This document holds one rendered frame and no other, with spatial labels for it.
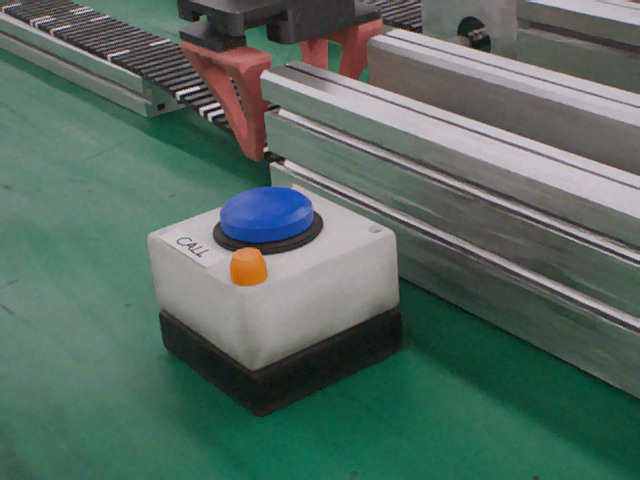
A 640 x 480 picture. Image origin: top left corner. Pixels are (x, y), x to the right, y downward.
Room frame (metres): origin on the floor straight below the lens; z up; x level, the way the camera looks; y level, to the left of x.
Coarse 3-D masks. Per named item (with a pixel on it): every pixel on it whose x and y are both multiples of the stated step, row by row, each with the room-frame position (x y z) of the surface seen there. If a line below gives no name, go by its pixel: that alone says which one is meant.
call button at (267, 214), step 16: (256, 192) 0.48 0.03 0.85; (272, 192) 0.48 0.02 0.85; (288, 192) 0.48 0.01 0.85; (224, 208) 0.47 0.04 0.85; (240, 208) 0.46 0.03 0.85; (256, 208) 0.46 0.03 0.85; (272, 208) 0.46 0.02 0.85; (288, 208) 0.46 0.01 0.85; (304, 208) 0.46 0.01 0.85; (224, 224) 0.46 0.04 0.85; (240, 224) 0.45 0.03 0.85; (256, 224) 0.45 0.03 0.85; (272, 224) 0.45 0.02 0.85; (288, 224) 0.45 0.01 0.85; (304, 224) 0.46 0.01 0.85; (240, 240) 0.45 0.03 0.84; (256, 240) 0.45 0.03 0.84; (272, 240) 0.45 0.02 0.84
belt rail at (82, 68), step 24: (0, 24) 0.99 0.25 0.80; (24, 24) 0.96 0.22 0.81; (24, 48) 0.96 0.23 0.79; (48, 48) 0.92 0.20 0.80; (72, 48) 0.88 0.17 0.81; (72, 72) 0.89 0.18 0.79; (96, 72) 0.85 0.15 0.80; (120, 72) 0.82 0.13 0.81; (120, 96) 0.82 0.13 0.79; (144, 96) 0.81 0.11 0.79; (168, 96) 0.81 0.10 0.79
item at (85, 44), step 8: (120, 32) 0.90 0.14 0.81; (128, 32) 0.90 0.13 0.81; (136, 32) 0.89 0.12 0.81; (144, 32) 0.89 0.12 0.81; (88, 40) 0.88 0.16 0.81; (96, 40) 0.88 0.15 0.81; (104, 40) 0.88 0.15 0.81; (112, 40) 0.88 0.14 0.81; (80, 48) 0.88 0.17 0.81; (88, 48) 0.87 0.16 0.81
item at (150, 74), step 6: (180, 60) 0.81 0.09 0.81; (186, 60) 0.81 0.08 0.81; (156, 66) 0.80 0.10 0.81; (162, 66) 0.80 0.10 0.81; (168, 66) 0.80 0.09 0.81; (174, 66) 0.80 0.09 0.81; (180, 66) 0.80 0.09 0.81; (186, 66) 0.80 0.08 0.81; (192, 66) 0.80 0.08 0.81; (144, 72) 0.79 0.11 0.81; (150, 72) 0.79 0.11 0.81; (156, 72) 0.79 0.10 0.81; (162, 72) 0.79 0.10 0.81; (168, 72) 0.79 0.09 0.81; (174, 72) 0.79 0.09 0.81; (144, 78) 0.79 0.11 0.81; (150, 78) 0.78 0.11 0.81
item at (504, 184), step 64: (384, 64) 0.64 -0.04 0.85; (448, 64) 0.60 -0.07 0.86; (512, 64) 0.59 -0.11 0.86; (320, 128) 0.59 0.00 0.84; (384, 128) 0.53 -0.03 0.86; (448, 128) 0.51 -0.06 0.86; (512, 128) 0.56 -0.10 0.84; (576, 128) 0.52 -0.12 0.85; (320, 192) 0.57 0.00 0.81; (384, 192) 0.53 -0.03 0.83; (448, 192) 0.49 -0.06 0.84; (512, 192) 0.46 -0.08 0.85; (576, 192) 0.43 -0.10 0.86; (448, 256) 0.49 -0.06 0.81; (512, 256) 0.46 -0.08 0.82; (576, 256) 0.43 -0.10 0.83; (512, 320) 0.46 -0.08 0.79; (576, 320) 0.43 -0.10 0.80
